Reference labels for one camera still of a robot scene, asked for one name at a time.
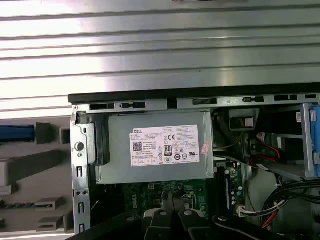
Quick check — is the yellow wire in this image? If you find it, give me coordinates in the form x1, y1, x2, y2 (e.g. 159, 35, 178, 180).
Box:
214, 117, 245, 151

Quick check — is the green motherboard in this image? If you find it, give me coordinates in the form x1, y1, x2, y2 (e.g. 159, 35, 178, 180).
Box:
122, 159, 247, 221

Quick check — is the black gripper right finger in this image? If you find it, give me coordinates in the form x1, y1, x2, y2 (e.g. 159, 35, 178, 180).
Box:
174, 194, 320, 240

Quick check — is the blue drive latch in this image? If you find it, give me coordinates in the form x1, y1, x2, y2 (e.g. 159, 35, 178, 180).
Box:
308, 103, 320, 178

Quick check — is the thin red wire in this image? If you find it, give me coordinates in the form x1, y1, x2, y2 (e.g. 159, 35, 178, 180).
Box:
249, 143, 282, 166

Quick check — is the black open PC case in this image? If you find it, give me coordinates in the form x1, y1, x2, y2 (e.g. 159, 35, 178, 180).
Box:
67, 87, 320, 240

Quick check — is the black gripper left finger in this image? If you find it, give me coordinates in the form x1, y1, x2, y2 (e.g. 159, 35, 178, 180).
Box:
72, 191, 174, 240

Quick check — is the grey power supply unit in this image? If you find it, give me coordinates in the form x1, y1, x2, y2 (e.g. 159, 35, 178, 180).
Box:
96, 110, 215, 186

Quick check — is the grey parts rack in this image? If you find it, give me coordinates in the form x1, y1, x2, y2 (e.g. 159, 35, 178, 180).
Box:
0, 121, 76, 235

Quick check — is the metal drive cage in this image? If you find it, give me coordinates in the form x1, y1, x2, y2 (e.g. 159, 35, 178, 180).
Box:
249, 102, 320, 182

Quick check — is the black wire bundle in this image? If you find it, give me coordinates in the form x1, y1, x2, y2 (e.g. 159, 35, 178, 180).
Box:
259, 181, 320, 227

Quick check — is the hard disk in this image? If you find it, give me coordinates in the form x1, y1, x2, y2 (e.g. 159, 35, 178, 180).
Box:
0, 124, 35, 144

